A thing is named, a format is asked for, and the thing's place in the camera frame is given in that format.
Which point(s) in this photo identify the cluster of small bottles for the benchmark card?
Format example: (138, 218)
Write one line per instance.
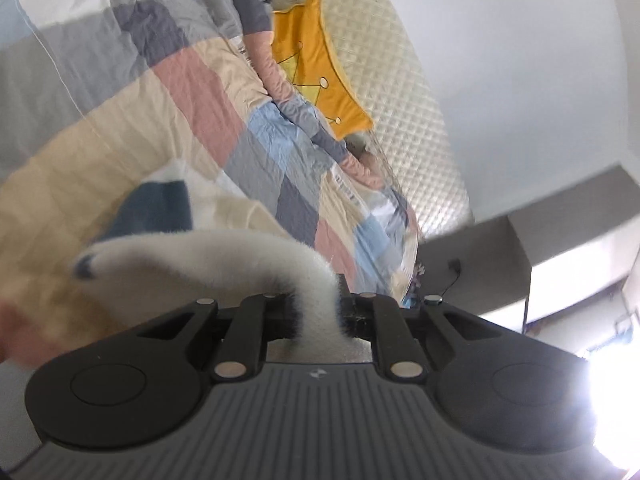
(419, 267)

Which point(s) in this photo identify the black wall plug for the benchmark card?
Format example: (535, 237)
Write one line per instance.
(455, 265)

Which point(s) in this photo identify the grey wall cabinet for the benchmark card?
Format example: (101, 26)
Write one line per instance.
(490, 260)

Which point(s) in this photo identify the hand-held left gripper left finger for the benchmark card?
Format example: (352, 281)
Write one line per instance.
(282, 312)

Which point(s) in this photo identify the yellow crown print pillow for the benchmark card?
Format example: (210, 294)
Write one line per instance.
(310, 60)

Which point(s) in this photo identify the cream navy striped sweater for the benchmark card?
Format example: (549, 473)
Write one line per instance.
(225, 255)

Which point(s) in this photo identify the patchwork checkered quilt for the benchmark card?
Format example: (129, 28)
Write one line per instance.
(190, 75)

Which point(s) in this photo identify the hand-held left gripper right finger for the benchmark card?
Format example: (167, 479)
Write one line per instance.
(360, 315)

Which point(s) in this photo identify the cream quilted headboard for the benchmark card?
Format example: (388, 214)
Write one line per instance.
(400, 85)

